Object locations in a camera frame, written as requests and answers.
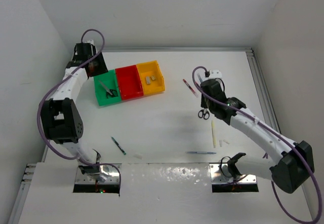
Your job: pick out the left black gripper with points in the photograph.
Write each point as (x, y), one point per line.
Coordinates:
(102, 68)

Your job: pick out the black handled scissors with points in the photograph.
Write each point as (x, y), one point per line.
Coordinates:
(110, 93)
(204, 113)

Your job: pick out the white eraser piece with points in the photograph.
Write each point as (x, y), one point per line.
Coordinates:
(138, 156)

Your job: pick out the green plastic bin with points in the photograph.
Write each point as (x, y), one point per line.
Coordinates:
(110, 80)

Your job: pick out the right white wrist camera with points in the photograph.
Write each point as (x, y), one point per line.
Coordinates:
(213, 74)

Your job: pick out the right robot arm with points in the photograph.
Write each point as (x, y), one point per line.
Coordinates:
(293, 162)

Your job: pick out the metal base plate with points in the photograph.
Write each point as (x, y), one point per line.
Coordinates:
(221, 177)
(104, 174)

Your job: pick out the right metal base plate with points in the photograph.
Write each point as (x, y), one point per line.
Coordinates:
(221, 177)

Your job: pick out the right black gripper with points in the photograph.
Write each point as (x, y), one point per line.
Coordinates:
(203, 102)

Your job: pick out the red plastic bin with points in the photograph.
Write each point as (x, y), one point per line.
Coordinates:
(129, 82)

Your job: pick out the yellow plastic bin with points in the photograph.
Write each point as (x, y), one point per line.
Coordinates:
(148, 69)

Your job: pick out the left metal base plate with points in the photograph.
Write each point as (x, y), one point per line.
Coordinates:
(104, 174)

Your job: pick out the green pen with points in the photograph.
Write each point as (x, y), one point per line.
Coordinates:
(118, 145)

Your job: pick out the yellow highlighter pen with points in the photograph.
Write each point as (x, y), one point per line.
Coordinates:
(213, 134)

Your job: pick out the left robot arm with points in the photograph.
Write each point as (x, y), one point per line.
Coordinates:
(59, 116)

